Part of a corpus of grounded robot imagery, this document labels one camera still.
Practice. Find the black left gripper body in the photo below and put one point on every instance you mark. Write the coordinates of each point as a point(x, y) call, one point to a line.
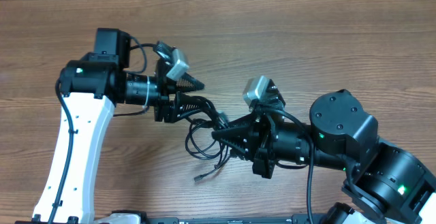
point(165, 108)

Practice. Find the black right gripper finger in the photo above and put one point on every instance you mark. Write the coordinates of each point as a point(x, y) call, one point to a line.
point(240, 134)
point(246, 154)

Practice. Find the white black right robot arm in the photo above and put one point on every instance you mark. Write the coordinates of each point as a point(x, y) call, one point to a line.
point(383, 180)

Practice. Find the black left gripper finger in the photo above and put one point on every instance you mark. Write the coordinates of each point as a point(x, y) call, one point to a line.
point(184, 106)
point(188, 83)

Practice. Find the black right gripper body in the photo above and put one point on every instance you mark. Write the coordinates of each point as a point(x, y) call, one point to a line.
point(266, 141)

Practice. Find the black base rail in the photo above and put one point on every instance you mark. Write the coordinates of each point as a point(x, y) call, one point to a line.
point(130, 216)

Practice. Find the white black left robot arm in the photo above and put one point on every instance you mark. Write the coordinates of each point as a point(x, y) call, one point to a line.
point(89, 89)

